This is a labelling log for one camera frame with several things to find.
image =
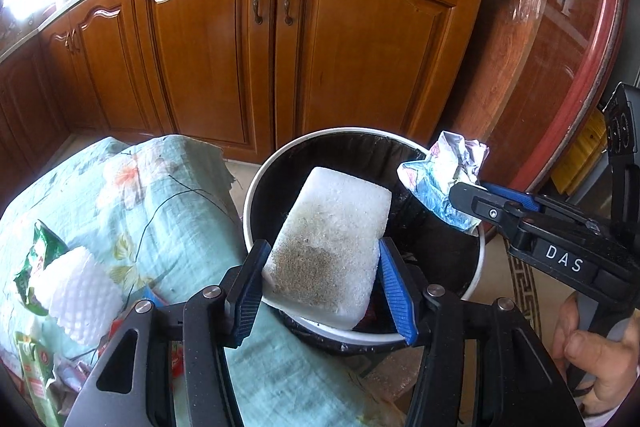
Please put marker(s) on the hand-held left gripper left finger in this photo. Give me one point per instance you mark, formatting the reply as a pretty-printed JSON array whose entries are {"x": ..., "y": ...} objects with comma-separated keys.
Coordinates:
[{"x": 247, "y": 302}]

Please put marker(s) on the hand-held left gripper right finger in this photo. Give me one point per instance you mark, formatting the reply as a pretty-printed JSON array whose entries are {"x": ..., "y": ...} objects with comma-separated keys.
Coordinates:
[{"x": 397, "y": 297}]

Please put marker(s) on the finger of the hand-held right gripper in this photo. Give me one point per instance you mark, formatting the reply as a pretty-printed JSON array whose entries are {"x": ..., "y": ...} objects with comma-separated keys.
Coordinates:
[
  {"x": 492, "y": 213},
  {"x": 515, "y": 197}
]

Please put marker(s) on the white bin with black liner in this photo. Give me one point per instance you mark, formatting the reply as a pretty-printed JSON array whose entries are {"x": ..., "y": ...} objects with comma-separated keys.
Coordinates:
[{"x": 440, "y": 257}]

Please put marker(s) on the printed paper wrapper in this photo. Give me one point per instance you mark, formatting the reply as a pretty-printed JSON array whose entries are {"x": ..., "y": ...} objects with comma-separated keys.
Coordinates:
[{"x": 430, "y": 177}]

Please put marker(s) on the white foam block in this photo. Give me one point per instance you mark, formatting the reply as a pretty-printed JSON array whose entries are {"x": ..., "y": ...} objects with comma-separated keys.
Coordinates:
[{"x": 330, "y": 237}]

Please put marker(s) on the person's right hand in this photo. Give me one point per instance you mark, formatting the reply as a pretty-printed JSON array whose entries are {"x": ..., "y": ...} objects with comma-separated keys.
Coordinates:
[{"x": 605, "y": 362}]

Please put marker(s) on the patterned rug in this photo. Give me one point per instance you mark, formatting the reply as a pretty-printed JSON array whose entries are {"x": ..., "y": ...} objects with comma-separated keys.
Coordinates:
[{"x": 525, "y": 297}]

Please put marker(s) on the yellow plastic object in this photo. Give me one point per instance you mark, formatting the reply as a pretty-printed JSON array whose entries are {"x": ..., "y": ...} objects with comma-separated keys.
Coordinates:
[{"x": 582, "y": 152}]

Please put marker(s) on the teal floral tablecloth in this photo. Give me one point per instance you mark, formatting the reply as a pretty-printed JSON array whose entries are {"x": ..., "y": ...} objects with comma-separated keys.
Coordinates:
[{"x": 165, "y": 217}]

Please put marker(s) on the brown wooden panel red trim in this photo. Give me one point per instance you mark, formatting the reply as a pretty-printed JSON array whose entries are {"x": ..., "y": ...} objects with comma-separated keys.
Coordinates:
[{"x": 550, "y": 57}]

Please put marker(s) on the white foam fruit net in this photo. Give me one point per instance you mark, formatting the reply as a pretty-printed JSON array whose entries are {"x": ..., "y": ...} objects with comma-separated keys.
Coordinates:
[{"x": 80, "y": 297}]

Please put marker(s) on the green snack packet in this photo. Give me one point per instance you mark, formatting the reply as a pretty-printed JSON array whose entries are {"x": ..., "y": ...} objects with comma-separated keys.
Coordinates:
[{"x": 42, "y": 252}]

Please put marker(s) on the green and red packet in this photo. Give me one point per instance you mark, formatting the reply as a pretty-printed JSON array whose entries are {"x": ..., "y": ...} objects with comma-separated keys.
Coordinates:
[{"x": 37, "y": 367}]

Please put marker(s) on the wooden kitchen cabinet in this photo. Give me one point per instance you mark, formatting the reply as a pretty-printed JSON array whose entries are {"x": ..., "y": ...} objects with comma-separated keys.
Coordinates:
[{"x": 200, "y": 82}]

